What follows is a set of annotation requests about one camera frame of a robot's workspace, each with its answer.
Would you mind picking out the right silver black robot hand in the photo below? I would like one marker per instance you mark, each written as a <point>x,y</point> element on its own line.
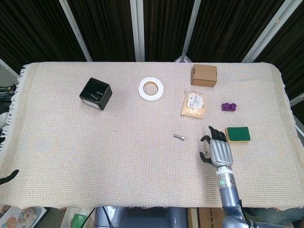
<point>222,152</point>

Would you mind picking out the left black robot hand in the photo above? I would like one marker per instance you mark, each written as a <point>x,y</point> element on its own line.
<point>8,177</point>

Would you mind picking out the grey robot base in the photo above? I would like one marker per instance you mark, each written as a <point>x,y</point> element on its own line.
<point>147,218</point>

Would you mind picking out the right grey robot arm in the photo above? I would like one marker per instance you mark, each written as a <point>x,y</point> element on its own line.
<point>229,194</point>

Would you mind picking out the green yellow sponge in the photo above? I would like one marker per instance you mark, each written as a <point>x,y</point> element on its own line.
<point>238,133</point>

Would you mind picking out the illustrated colourful box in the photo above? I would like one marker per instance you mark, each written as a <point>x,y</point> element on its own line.
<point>21,217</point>

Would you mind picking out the purple toy building block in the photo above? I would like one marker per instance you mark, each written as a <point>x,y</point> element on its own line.
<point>228,108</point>

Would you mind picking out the clear bag of beige parts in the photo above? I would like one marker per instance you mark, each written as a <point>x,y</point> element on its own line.
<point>193,108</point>

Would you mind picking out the printed brown carton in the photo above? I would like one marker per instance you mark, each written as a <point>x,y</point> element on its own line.
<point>206,218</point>

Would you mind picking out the brown cardboard box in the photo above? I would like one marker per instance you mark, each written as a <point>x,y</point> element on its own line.
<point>204,77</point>

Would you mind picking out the green packet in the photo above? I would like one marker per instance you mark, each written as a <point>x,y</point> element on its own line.
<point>79,221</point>

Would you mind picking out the beige woven tablecloth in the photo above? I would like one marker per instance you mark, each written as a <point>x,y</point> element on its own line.
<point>95,154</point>

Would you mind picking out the white tape roll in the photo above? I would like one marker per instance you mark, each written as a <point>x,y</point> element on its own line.
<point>142,91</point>

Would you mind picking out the dark metal bolt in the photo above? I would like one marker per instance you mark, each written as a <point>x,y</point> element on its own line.
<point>94,96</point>

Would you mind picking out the black open cardboard box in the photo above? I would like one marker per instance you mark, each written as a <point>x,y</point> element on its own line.
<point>103,99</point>

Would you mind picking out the black curtain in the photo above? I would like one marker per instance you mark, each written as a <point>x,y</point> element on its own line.
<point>107,28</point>

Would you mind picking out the white frame post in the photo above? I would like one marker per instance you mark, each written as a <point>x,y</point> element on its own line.
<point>138,31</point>
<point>190,31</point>
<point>268,31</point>
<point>76,31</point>

